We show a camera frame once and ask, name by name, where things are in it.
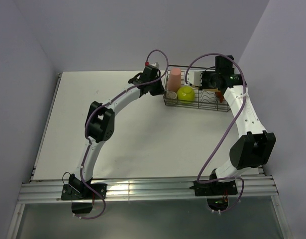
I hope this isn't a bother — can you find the pink plastic cup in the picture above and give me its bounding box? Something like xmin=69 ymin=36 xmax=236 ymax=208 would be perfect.
xmin=167 ymin=67 xmax=181 ymax=92

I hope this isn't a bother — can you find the speckled ceramic cup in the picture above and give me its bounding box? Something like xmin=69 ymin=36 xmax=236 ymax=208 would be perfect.
xmin=166 ymin=91 xmax=177 ymax=101

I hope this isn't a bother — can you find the lime green bowl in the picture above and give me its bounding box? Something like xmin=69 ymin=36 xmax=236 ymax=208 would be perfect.
xmin=177 ymin=86 xmax=195 ymax=104

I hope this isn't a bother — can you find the yellow cream floral plate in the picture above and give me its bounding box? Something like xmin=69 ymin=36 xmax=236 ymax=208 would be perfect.
xmin=190 ymin=84 xmax=219 ymax=92

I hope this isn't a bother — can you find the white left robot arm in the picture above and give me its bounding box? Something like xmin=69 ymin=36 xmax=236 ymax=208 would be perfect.
xmin=68 ymin=63 xmax=165 ymax=199

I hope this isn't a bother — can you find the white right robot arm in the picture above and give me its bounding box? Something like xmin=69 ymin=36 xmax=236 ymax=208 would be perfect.
xmin=202 ymin=54 xmax=276 ymax=194

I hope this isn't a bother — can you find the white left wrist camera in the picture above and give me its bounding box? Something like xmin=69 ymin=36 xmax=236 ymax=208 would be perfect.
xmin=145 ymin=61 xmax=160 ymax=68

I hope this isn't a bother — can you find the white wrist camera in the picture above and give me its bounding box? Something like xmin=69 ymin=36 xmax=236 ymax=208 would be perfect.
xmin=145 ymin=61 xmax=160 ymax=68
xmin=187 ymin=71 xmax=203 ymax=87

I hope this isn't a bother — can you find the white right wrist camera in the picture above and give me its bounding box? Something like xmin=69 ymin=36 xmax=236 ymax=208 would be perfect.
xmin=187 ymin=71 xmax=203 ymax=87

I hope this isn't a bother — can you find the metal wire dish rack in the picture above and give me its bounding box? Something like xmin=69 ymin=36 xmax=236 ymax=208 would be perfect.
xmin=163 ymin=64 xmax=230 ymax=112

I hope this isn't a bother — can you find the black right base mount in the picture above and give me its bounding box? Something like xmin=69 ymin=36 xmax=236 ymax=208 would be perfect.
xmin=189 ymin=181 xmax=238 ymax=197

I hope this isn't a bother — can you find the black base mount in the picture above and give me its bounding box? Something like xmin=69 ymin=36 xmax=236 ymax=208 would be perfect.
xmin=189 ymin=181 xmax=238 ymax=197
xmin=61 ymin=184 xmax=100 ymax=214

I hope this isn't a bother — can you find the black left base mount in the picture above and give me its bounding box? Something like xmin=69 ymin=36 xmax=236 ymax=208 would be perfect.
xmin=61 ymin=184 xmax=100 ymax=214

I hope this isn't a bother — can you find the aluminium rail frame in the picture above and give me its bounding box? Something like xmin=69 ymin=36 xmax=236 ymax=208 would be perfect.
xmin=17 ymin=72 xmax=279 ymax=204

